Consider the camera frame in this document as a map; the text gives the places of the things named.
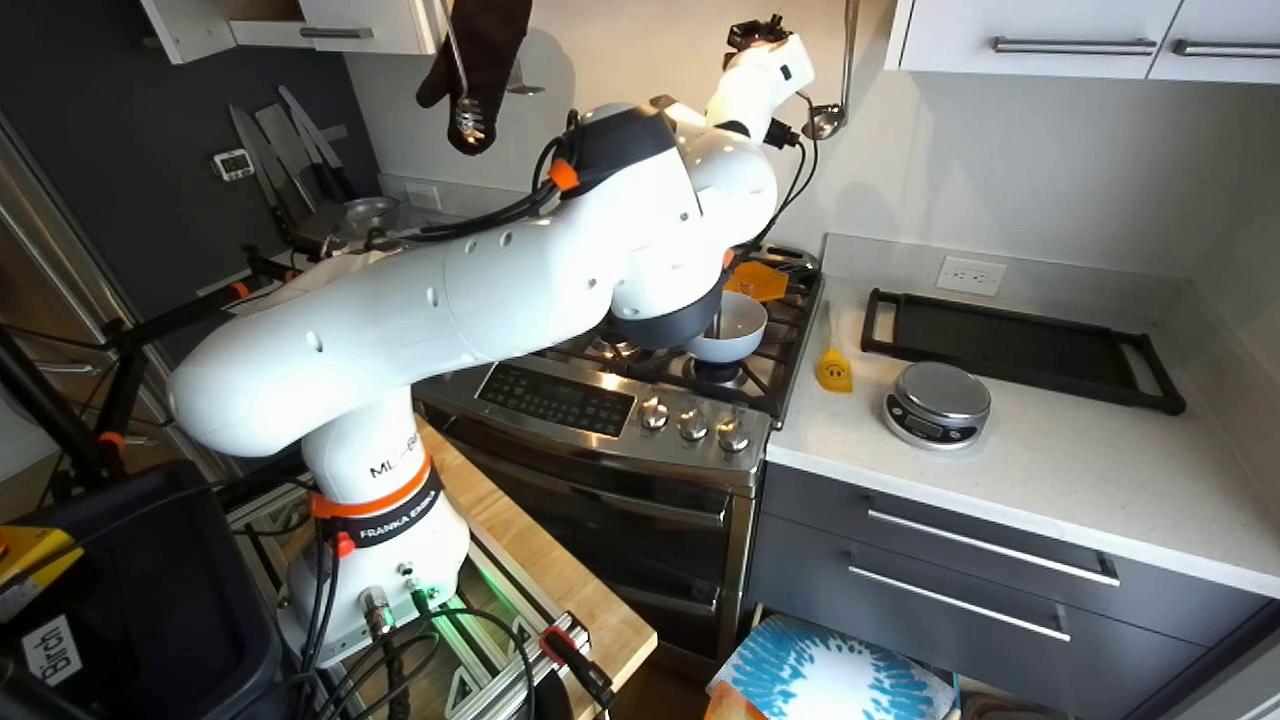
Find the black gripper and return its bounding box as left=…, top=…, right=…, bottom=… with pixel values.
left=720, top=10, right=794, bottom=54

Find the orange silicone trivet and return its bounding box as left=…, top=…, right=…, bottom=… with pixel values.
left=726, top=256, right=794, bottom=306

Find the dark oven mitt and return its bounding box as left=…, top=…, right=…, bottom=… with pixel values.
left=411, top=0, right=536, bottom=158

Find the white bowl with centre tube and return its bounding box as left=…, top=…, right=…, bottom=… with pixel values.
left=683, top=286, right=772, bottom=371

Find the black tray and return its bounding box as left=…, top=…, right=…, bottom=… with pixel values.
left=858, top=283, right=1192, bottom=420

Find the stainless steel gas range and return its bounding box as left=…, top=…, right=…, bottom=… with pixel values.
left=411, top=242, right=834, bottom=665

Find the kitchen knife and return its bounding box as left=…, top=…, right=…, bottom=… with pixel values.
left=280, top=81, right=352, bottom=204
left=229, top=99, right=275, bottom=215
left=252, top=96, right=318, bottom=204

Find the grey drawer front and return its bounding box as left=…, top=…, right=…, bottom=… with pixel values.
left=740, top=513, right=1204, bottom=720
left=761, top=459, right=1271, bottom=654

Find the wooden table top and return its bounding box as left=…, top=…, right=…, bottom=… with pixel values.
left=411, top=417, right=664, bottom=683

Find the blue white patterned bag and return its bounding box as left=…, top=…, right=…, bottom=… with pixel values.
left=706, top=613, right=965, bottom=720

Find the black tripod stand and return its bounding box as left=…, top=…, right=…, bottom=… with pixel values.
left=0, top=275, right=255, bottom=494

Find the black bin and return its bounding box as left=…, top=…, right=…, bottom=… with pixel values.
left=0, top=464, right=294, bottom=720

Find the yellow black tool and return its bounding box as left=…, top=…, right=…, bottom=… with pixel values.
left=0, top=520, right=86, bottom=592

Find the white wall cabinet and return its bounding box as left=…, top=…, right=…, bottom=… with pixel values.
left=885, top=0, right=1280, bottom=93

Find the silver cabinet handle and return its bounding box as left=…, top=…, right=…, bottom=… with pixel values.
left=1168, top=36, right=1280, bottom=64
left=989, top=33, right=1162, bottom=58

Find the white wall outlet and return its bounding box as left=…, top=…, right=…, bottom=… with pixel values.
left=934, top=251, right=1012, bottom=301

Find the white wall switch plate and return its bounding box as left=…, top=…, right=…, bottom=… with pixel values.
left=214, top=142, right=262, bottom=187

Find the white cabinet with slim handle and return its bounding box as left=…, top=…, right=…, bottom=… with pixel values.
left=133, top=0, right=453, bottom=66

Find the silver drawer handle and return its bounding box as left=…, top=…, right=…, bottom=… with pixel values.
left=861, top=494, right=1124, bottom=592
left=844, top=554, right=1078, bottom=649

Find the red black cable plug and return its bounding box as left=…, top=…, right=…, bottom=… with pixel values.
left=536, top=620, right=621, bottom=711

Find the black base cable bundle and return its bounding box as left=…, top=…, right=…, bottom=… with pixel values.
left=265, top=583, right=545, bottom=720

